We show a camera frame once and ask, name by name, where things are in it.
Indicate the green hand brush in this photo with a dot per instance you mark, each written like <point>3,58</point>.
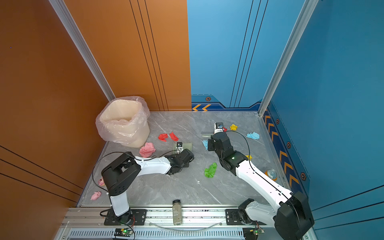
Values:
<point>206,135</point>

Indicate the pink paper scrap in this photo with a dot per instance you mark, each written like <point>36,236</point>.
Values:
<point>147,150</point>

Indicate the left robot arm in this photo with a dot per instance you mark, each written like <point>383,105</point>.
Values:
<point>121,173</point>

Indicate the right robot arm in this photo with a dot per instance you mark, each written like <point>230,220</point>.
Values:
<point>289,213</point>

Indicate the red paper scrap strip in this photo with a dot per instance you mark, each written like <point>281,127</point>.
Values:
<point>174,137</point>

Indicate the cyan paper scrap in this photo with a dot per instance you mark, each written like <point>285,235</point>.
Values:
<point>205,143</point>

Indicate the red paper scrap left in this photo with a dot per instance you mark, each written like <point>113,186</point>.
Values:
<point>163,137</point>

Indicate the green paper scrap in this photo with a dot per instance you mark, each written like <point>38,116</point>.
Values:
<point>210,171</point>

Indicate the light blue paper scrap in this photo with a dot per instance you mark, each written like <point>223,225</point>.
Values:
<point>254,136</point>

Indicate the trash bin with plastic bag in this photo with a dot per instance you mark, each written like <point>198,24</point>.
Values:
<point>125,121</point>

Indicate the glass jar black lid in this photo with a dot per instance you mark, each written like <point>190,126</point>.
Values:
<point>177,213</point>

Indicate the pink pig toy on donut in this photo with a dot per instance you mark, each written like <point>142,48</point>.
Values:
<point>101,182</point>

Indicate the right green circuit board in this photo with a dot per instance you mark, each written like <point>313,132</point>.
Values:
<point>252,234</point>

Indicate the green circuit board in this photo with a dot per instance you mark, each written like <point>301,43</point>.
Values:
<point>124,233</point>
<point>252,234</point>

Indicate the left green circuit board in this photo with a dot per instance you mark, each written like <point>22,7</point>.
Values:
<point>124,233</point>

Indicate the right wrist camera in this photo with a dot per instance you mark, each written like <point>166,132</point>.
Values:
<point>218,127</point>

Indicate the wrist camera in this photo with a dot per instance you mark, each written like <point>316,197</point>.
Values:
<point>218,127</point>
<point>179,146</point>

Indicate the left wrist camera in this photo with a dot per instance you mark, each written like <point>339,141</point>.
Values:
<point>179,146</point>

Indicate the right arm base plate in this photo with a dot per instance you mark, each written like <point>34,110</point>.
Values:
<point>235,216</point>

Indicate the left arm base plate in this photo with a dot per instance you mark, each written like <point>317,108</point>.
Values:
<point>135,217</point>

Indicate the white cable duct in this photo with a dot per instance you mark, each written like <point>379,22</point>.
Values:
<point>156,234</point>

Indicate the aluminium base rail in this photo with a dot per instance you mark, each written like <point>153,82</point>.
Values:
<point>194,218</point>

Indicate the aluminium corner post right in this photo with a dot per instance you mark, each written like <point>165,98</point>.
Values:
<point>295,36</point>

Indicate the aluminium corner post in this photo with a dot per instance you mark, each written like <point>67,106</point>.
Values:
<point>75,34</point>
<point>295,36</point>

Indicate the aluminium corner post left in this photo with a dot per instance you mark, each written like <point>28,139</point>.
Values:
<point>75,34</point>

